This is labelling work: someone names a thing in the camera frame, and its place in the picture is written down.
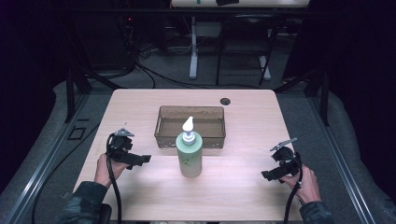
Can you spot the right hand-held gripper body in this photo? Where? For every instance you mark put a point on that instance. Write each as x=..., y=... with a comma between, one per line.
x=288, y=160

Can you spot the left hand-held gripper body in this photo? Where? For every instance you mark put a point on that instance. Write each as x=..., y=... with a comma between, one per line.
x=120, y=146

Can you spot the green pump bottle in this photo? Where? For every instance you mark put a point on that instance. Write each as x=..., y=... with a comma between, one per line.
x=189, y=155

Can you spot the brown translucent plastic basket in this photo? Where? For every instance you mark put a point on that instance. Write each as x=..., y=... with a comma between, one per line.
x=190, y=124

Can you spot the person's left hand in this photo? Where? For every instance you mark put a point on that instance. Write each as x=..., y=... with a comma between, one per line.
x=104, y=172

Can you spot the person's right hand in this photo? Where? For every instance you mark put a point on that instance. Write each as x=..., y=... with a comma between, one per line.
x=306, y=186

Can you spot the black seat edge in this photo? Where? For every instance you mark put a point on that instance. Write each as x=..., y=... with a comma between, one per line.
x=105, y=214

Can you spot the black metal stand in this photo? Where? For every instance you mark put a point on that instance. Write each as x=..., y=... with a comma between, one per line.
x=320, y=87
x=74, y=81

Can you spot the white desk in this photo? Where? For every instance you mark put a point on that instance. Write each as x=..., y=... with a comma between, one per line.
x=194, y=46

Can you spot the black chair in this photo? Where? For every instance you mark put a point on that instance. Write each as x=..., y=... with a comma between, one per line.
x=246, y=34

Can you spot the aluminium floor rail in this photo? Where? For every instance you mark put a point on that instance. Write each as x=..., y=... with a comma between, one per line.
x=40, y=174
x=342, y=161

